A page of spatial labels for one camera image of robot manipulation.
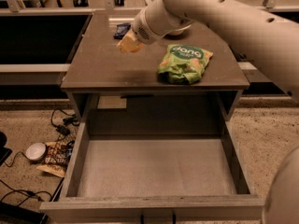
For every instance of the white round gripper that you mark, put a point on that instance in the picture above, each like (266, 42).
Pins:
(140, 29)

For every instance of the orange fruit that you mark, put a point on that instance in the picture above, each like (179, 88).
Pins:
(137, 49)

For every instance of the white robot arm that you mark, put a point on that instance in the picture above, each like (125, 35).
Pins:
(271, 42)

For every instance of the grey cabinet with counter top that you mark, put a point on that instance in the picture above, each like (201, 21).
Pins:
(98, 66)

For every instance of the grey open top drawer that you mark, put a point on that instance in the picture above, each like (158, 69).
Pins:
(155, 160)

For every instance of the dark blue snack wrapper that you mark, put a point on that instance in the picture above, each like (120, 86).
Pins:
(121, 30)

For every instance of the white paper bowl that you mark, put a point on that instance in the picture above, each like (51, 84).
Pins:
(179, 31)

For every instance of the green dang chips bag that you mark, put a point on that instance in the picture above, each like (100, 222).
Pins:
(184, 64)

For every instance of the brown snack bag on floor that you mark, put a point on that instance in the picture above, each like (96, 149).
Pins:
(56, 158)

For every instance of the white round puck device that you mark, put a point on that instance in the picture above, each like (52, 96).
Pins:
(35, 152)

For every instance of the black power adapter with cable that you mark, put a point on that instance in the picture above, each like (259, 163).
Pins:
(64, 127)

